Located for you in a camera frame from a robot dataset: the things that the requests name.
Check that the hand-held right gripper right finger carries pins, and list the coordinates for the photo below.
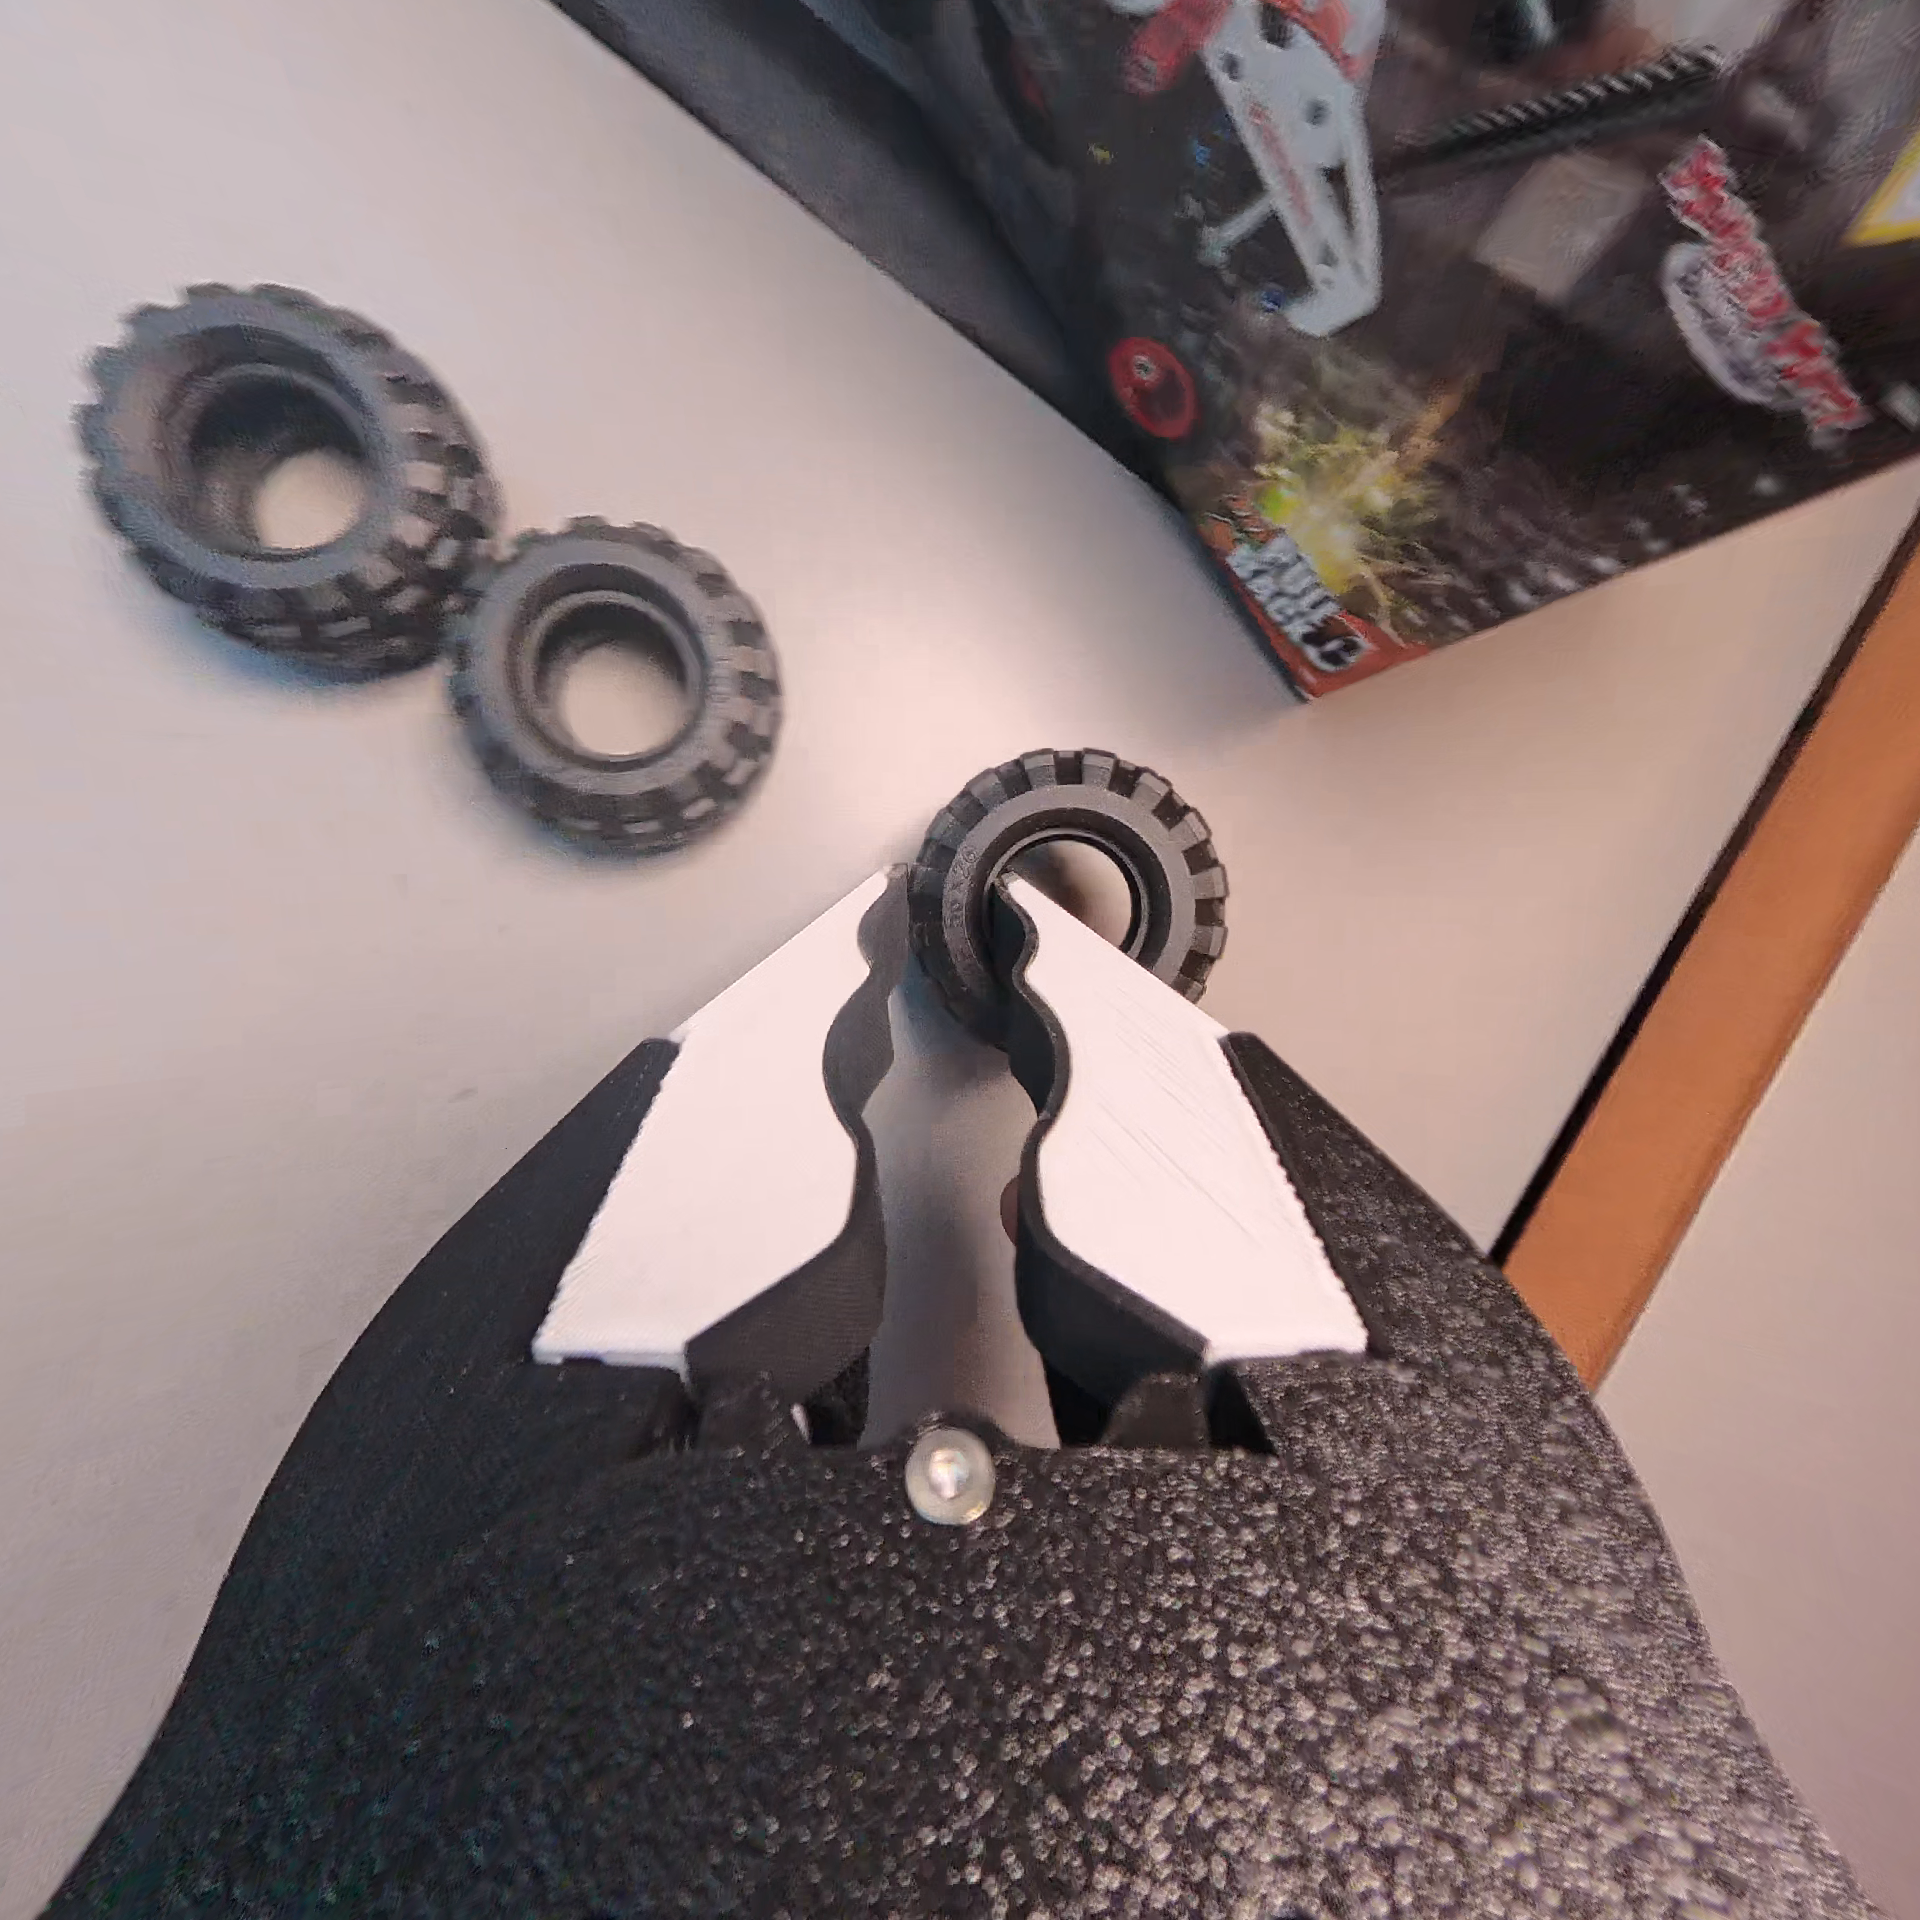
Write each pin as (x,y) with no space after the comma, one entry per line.
(1184,1170)

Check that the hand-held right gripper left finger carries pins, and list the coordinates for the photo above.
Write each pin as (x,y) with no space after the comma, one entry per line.
(733,1170)

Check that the toy truck set box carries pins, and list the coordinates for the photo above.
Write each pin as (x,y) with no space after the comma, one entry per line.
(1499,524)

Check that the wood-edged grey desk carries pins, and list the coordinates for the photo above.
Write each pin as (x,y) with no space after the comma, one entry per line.
(1800,1200)

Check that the black toy tyre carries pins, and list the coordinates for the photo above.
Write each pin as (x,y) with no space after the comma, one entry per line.
(720,750)
(136,481)
(1154,832)

